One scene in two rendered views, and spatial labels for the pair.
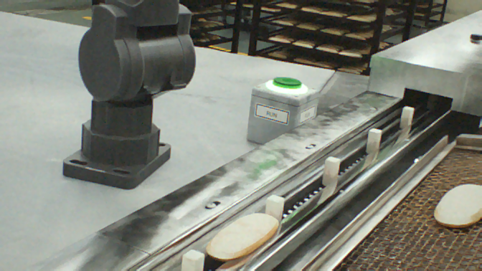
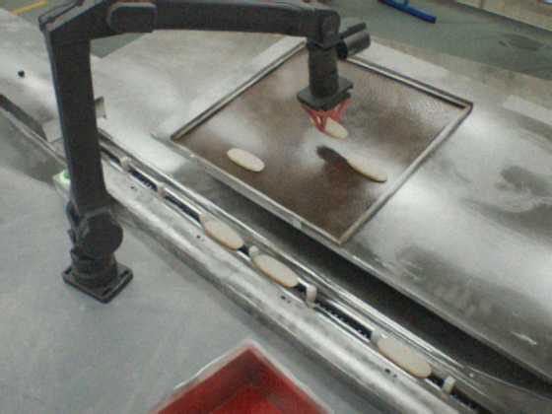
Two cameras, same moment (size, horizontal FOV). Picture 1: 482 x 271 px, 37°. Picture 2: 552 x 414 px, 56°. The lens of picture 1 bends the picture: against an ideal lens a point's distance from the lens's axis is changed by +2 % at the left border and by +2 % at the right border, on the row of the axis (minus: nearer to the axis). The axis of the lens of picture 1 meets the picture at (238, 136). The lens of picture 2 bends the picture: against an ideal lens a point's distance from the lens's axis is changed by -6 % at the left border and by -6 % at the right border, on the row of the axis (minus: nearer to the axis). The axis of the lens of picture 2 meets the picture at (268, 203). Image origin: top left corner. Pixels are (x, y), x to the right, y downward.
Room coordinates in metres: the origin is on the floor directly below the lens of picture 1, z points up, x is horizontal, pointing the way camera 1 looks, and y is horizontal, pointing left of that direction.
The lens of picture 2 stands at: (0.25, 0.70, 1.60)
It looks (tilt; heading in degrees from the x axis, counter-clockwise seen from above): 41 degrees down; 286
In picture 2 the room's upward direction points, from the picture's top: 1 degrees counter-clockwise
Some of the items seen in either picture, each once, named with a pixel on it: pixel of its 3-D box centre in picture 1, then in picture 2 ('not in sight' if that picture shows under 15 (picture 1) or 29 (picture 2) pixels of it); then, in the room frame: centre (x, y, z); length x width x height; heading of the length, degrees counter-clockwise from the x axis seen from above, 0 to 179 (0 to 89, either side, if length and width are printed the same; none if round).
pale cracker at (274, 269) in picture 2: not in sight; (275, 269); (0.43, 0.05, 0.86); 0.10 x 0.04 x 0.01; 152
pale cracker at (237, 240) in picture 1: (244, 232); (223, 233); (0.56, -0.02, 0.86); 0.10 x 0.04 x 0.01; 152
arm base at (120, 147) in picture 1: (121, 132); (93, 263); (0.76, 0.13, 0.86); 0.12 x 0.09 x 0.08; 166
